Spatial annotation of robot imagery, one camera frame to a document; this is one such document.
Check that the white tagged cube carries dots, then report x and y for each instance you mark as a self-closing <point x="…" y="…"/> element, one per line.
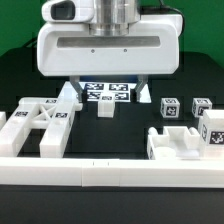
<point x="169" y="107"/>
<point x="199" y="105"/>

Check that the white tagged cube right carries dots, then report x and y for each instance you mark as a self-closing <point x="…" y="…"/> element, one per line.
<point x="199" y="105"/>

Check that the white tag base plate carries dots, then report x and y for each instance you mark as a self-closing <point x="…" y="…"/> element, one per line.
<point x="122" y="91"/>

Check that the white chair back frame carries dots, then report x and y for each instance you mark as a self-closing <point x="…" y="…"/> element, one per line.
<point x="53" y="115"/>

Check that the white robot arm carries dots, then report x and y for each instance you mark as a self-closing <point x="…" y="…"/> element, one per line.
<point x="108" y="37"/>

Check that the white chair seat part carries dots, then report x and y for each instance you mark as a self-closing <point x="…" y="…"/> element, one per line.
<point x="174" y="143"/>

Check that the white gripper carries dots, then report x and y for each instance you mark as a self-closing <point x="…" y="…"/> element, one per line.
<point x="106" y="37"/>

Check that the white front fence bar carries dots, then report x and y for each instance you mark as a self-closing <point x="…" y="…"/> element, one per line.
<point x="115" y="172"/>

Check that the white fence bar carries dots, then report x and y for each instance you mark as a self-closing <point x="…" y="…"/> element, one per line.
<point x="115" y="172"/>
<point x="2" y="119"/>

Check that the white left fence bar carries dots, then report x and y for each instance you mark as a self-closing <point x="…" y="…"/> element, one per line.
<point x="2" y="119"/>

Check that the white tagged cube left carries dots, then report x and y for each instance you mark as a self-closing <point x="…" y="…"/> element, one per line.
<point x="169" y="107"/>

